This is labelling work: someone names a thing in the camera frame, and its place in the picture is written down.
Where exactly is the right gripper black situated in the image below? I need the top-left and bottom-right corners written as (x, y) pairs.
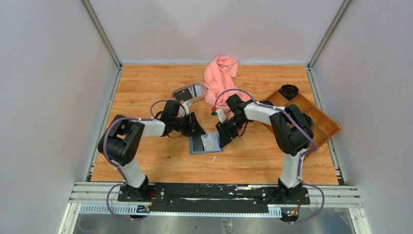
top-left (216, 116), bottom-right (247, 149)

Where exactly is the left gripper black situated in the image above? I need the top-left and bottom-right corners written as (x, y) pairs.
top-left (171, 112), bottom-right (206, 137)

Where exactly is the blue leather card holder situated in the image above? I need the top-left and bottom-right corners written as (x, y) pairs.
top-left (189, 132), bottom-right (223, 155)

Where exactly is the black card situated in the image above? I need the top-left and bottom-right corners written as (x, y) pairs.
top-left (173, 89), bottom-right (193, 102)
top-left (191, 136), bottom-right (205, 153)

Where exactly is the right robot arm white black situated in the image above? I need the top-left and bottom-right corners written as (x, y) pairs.
top-left (211, 94), bottom-right (315, 204)

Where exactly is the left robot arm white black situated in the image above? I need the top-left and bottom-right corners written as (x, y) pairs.
top-left (97, 100), bottom-right (205, 201)

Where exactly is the pink oval tray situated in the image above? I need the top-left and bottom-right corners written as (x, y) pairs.
top-left (171, 81), bottom-right (207, 103)

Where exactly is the pink cloth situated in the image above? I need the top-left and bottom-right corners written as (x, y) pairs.
top-left (204, 56), bottom-right (250, 112)

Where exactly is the black tape roll upper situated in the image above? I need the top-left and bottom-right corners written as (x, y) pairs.
top-left (279, 84), bottom-right (300, 101)

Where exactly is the wooden compartment tray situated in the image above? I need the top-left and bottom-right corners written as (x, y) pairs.
top-left (264, 91), bottom-right (341, 160)

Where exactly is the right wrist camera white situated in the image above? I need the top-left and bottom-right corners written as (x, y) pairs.
top-left (214, 109), bottom-right (227, 122)

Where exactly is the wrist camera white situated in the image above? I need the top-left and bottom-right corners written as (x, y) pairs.
top-left (180, 101), bottom-right (192, 117)
top-left (214, 109), bottom-right (227, 122)

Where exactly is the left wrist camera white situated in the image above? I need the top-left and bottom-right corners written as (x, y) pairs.
top-left (180, 101), bottom-right (192, 117)

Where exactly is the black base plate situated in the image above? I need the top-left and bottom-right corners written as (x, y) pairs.
top-left (117, 183), bottom-right (310, 214)

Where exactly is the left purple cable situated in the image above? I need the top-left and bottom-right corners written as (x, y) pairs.
top-left (102, 99), bottom-right (188, 222)

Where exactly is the purple cable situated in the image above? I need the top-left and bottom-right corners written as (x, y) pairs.
top-left (211, 88), bottom-right (326, 225)
top-left (102, 99), bottom-right (188, 222)

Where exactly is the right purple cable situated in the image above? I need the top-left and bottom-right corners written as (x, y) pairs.
top-left (211, 88), bottom-right (326, 225)

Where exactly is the aluminium rail frame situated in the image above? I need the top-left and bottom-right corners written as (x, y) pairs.
top-left (59, 182), bottom-right (370, 234)

